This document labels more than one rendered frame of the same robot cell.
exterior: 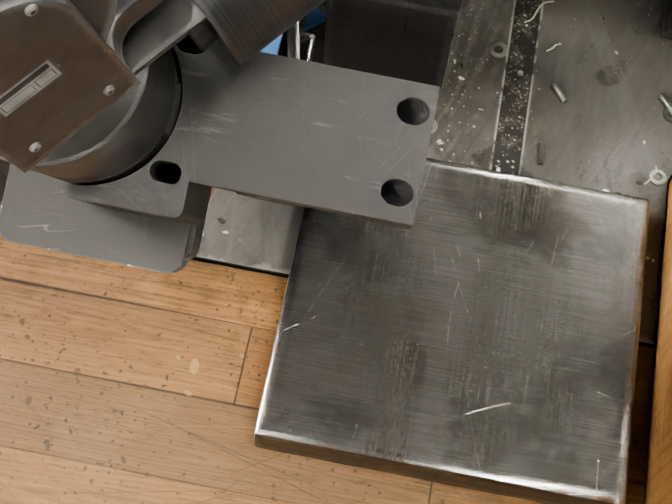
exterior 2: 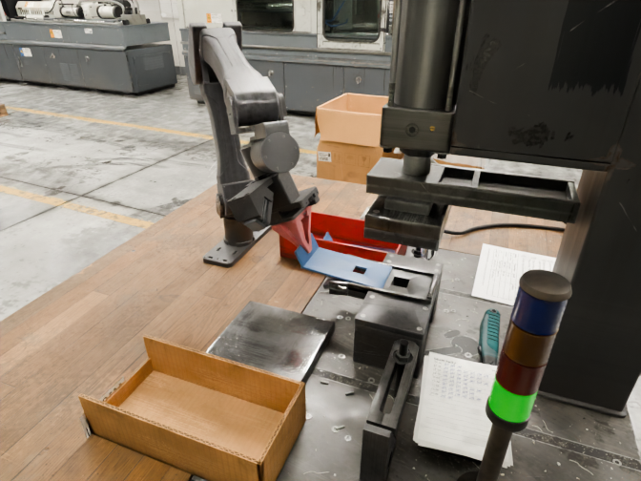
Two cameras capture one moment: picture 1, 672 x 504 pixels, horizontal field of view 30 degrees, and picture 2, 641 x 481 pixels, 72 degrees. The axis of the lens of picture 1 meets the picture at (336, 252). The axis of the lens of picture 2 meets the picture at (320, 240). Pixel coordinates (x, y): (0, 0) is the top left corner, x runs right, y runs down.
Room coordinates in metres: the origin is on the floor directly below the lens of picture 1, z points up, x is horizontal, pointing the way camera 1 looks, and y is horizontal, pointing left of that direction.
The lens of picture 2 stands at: (0.48, -0.54, 1.40)
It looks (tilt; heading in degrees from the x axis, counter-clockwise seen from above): 29 degrees down; 108
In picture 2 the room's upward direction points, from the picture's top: straight up
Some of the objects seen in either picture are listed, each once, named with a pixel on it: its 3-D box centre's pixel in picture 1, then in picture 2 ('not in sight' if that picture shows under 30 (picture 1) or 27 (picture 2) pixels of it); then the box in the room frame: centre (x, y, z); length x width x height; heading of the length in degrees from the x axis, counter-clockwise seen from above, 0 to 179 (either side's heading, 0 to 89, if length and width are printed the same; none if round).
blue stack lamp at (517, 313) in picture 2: not in sight; (539, 304); (0.57, -0.21, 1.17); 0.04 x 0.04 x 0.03
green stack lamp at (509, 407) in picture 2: not in sight; (512, 393); (0.57, -0.21, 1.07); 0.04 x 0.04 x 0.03
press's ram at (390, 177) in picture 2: not in sight; (475, 143); (0.51, 0.06, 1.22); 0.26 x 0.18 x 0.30; 176
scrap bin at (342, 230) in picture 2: not in sight; (343, 241); (0.28, 0.26, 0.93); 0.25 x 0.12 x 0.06; 176
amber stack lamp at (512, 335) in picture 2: not in sight; (529, 336); (0.57, -0.21, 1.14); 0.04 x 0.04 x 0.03
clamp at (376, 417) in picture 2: not in sight; (394, 391); (0.45, -0.13, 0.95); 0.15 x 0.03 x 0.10; 86
